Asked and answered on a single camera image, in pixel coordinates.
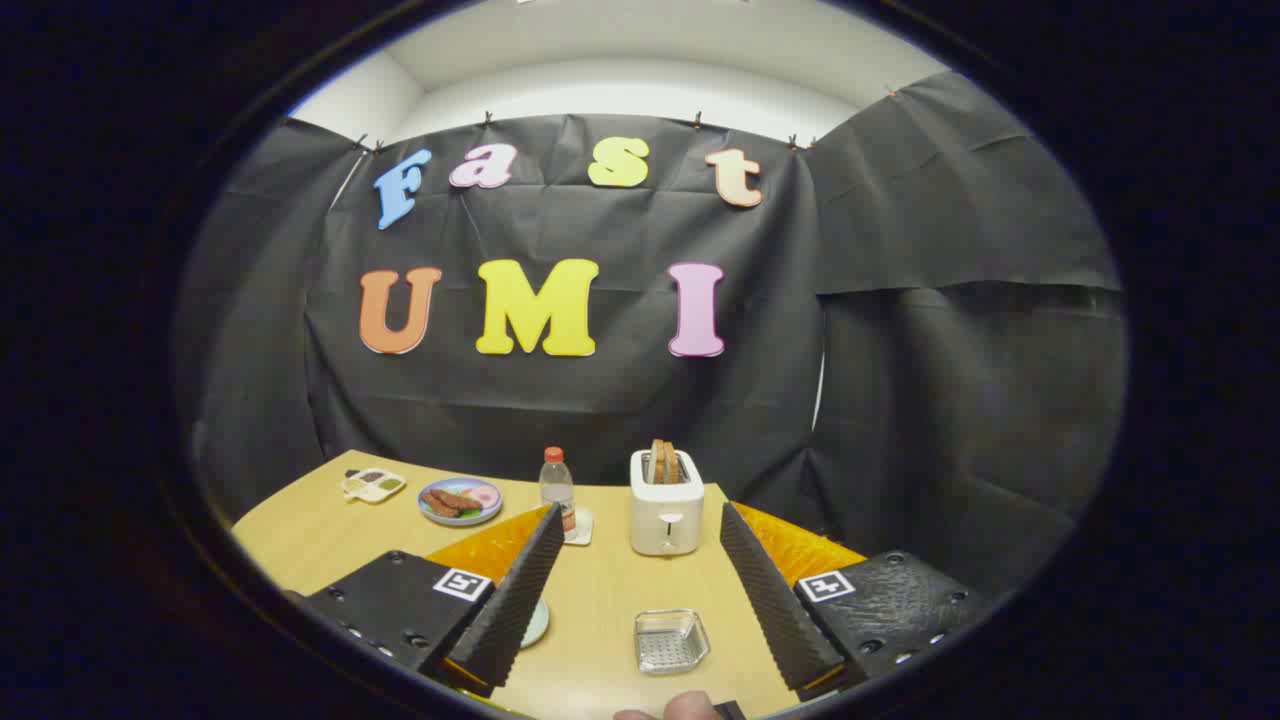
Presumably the clear water bottle red cap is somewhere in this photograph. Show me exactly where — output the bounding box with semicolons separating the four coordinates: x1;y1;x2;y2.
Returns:
540;447;578;541

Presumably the black backdrop cloth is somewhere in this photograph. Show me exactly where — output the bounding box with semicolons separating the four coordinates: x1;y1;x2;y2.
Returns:
175;70;1131;601

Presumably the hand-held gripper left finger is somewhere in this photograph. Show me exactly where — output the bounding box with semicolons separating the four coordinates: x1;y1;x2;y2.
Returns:
285;503;566;699

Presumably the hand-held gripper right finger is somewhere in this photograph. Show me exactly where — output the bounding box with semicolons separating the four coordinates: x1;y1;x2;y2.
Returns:
720;501;991;701

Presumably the metal mesh basket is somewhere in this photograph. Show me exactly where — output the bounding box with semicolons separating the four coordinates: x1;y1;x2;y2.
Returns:
634;609;711;675

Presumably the blue patterned plate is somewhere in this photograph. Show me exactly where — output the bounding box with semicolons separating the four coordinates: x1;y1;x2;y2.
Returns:
417;477;504;527

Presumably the white toaster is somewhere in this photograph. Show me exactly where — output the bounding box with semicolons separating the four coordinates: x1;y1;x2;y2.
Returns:
630;449;705;557

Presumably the small white sauce dish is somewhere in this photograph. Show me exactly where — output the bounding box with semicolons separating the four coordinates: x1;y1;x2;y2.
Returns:
341;468;407;504

